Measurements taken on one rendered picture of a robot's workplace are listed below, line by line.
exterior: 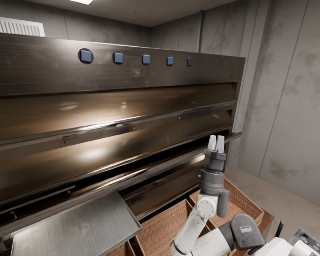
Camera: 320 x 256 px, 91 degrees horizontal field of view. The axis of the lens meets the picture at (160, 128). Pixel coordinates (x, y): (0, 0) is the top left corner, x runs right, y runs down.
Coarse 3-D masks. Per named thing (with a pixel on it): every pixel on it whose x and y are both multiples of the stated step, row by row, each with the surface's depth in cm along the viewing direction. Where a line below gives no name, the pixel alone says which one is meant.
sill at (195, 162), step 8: (224, 152) 172; (192, 160) 150; (200, 160) 150; (176, 168) 137; (184, 168) 138; (160, 176) 126; (168, 176) 128; (136, 184) 117; (144, 184) 117; (152, 184) 120; (120, 192) 110; (128, 192) 110; (136, 192) 112; (8, 240) 78; (0, 248) 75; (8, 248) 75
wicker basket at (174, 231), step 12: (180, 204) 143; (156, 216) 129; (168, 216) 137; (180, 216) 144; (144, 228) 124; (156, 228) 131; (168, 228) 137; (180, 228) 145; (204, 228) 131; (144, 240) 125; (156, 240) 131; (168, 240) 137; (144, 252) 125; (156, 252) 128; (168, 252) 128
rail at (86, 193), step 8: (232, 136) 142; (192, 152) 114; (168, 160) 102; (152, 168) 95; (128, 176) 86; (104, 184) 80; (112, 184) 81; (88, 192) 75; (96, 192) 77; (64, 200) 70; (72, 200) 71; (48, 208) 66; (24, 216) 62; (32, 216) 63; (0, 224) 59; (8, 224) 59; (16, 224) 61
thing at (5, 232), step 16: (192, 144) 134; (144, 160) 110; (160, 160) 108; (176, 160) 106; (96, 176) 93; (112, 176) 91; (144, 176) 92; (48, 192) 81; (64, 192) 80; (80, 192) 79; (0, 208) 72; (32, 208) 70; (64, 208) 70; (32, 224) 64
